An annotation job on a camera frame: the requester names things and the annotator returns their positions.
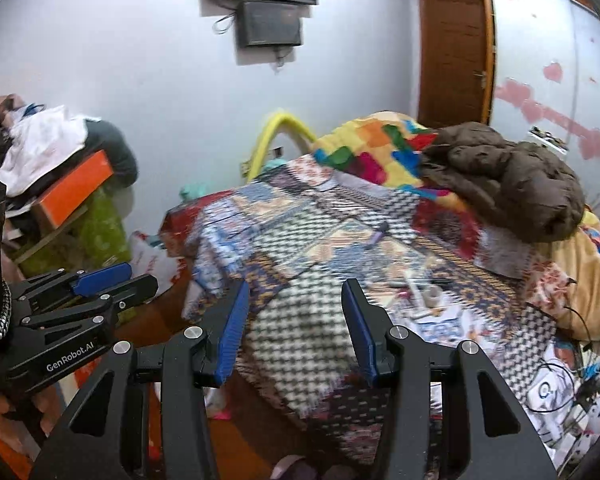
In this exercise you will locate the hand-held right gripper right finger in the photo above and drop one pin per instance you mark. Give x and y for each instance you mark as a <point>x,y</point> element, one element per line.
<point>357,320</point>

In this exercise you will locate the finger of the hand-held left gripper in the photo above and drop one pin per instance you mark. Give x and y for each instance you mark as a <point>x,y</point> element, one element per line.
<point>130,294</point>
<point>102,277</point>

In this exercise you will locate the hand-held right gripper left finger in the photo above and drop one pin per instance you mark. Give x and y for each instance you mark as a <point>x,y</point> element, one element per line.
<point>232,320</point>

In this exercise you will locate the red and white plastic bag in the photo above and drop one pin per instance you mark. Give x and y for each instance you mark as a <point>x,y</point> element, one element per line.
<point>150,260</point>

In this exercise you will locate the green cloth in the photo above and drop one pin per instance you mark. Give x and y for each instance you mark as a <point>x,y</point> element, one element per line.
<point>105,230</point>

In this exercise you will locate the patchwork printed bedspread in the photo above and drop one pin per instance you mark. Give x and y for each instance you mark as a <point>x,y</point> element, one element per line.
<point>300,260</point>

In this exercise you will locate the orange box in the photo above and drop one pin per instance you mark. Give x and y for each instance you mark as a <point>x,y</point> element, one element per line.
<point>75,185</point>

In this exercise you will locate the teal cloth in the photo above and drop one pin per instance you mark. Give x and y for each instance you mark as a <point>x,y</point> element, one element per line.
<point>195,192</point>

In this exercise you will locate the pile of clothes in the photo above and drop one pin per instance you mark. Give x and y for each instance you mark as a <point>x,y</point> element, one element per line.
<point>40,135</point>

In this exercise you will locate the colourful block blanket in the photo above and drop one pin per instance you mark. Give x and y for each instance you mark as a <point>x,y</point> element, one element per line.
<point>360,155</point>

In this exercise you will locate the floral orange white cloth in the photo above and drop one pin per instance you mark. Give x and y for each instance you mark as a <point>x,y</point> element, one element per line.
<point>547,285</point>

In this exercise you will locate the brown padded jacket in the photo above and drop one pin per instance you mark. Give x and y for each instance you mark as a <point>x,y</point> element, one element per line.
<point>510,185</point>

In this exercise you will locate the yellow orange blanket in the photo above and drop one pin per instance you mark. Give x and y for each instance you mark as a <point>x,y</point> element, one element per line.
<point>575,265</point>

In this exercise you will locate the brown wooden door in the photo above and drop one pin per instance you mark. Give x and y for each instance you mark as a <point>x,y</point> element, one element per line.
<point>450,50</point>

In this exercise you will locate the white wardrobe with pink hearts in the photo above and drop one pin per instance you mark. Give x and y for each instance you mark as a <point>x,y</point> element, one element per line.
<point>540,40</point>

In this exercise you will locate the yellow tube frame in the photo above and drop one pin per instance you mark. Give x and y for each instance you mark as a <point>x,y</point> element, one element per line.
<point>262,140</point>

